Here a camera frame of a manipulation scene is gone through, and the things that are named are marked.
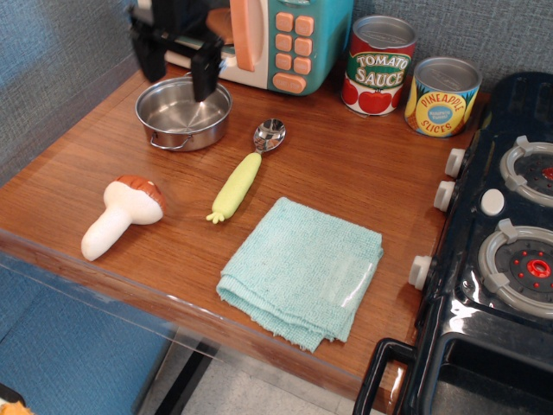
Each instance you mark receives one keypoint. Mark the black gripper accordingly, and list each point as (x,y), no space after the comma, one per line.
(157,28)

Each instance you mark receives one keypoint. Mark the small steel pot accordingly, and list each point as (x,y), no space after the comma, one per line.
(174,121)

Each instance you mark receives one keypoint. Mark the spoon with yellow-green handle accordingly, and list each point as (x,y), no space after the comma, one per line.
(267,137)

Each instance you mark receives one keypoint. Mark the light blue cloth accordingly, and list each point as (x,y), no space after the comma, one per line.
(302,274)

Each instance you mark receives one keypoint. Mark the teal toy microwave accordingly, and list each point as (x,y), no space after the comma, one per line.
(283,46)

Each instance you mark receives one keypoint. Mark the toy mushroom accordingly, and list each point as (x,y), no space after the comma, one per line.
(129,200)

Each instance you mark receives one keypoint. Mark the tomato sauce can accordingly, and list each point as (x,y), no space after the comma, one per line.
(380,54)

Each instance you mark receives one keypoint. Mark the pineapple slices can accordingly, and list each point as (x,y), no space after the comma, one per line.
(442,95)

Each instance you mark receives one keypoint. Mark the orange plush object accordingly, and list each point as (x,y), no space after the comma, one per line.
(13,404)

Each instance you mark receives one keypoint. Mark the black toy stove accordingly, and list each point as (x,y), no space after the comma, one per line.
(484,326)

